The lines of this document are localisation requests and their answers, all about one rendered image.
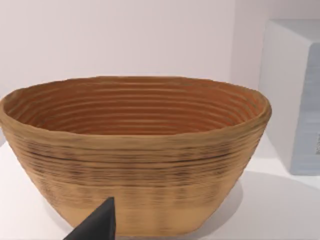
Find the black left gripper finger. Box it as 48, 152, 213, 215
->
62, 196, 117, 240

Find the brown woven basket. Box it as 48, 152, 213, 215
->
0, 75, 272, 237

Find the white and pale blue box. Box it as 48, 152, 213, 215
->
257, 18, 320, 177

